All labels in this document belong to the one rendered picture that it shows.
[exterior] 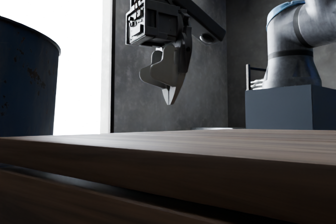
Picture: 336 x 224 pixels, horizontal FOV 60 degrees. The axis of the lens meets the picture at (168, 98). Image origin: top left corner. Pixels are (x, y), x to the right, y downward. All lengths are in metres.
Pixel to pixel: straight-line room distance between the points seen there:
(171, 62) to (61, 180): 0.31
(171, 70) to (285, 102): 0.39
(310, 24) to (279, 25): 0.09
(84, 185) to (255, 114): 0.69
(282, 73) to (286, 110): 0.10
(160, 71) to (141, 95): 5.25
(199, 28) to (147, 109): 5.31
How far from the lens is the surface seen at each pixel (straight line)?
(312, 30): 0.79
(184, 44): 0.45
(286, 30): 0.83
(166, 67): 0.45
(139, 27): 0.44
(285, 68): 0.81
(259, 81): 3.05
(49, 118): 0.46
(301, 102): 0.76
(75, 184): 0.17
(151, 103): 5.89
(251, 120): 0.82
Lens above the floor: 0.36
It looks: 5 degrees up
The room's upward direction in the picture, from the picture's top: straight up
